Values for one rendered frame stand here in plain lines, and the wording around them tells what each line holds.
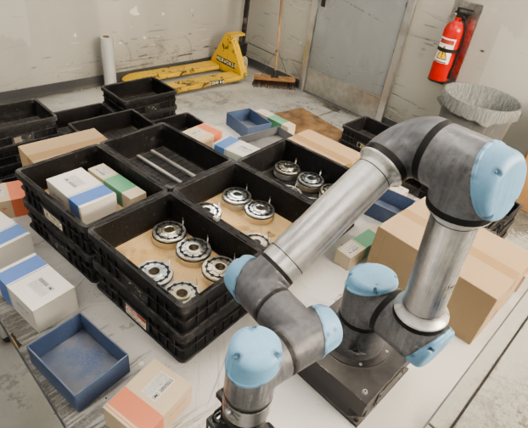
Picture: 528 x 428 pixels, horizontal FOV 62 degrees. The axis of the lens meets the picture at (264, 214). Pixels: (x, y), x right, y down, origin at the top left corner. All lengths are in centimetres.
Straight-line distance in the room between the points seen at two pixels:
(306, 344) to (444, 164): 36
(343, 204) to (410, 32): 361
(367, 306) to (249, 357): 51
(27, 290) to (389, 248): 107
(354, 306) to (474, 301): 45
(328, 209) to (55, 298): 83
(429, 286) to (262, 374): 43
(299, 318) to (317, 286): 80
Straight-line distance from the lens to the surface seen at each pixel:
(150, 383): 113
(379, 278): 107
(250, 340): 62
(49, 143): 188
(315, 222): 75
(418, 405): 131
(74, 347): 131
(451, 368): 143
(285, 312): 69
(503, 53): 401
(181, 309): 107
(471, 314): 145
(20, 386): 216
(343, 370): 117
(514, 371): 257
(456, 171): 76
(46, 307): 133
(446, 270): 89
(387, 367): 121
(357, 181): 78
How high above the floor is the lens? 173
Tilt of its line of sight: 36 degrees down
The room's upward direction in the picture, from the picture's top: 8 degrees clockwise
